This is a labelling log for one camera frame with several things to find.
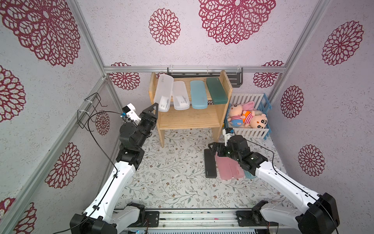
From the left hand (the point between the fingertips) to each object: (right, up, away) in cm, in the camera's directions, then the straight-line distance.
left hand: (158, 104), depth 64 cm
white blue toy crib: (+72, +8, +50) cm, 89 cm away
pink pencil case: (+36, -35, +28) cm, 58 cm away
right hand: (+30, -20, +17) cm, 40 cm away
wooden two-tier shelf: (+28, -4, +27) cm, 39 cm away
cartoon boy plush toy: (+59, -5, +37) cm, 70 cm away
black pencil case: (+27, -32, +28) cm, 51 cm away
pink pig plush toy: (+48, +1, +41) cm, 64 cm away
